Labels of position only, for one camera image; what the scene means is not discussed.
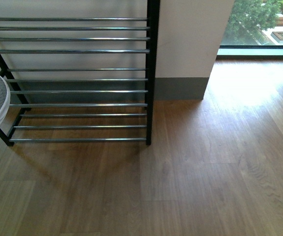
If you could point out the black metal shoe rack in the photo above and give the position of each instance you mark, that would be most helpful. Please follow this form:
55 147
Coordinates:
79 70

